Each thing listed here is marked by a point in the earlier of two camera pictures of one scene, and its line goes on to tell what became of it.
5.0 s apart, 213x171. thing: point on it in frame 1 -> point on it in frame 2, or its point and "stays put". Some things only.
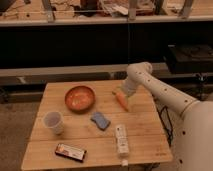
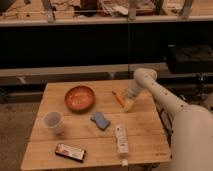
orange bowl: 80,99 stays put
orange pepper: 122,100 stays put
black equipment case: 190,58 stays put
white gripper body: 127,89 -> 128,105
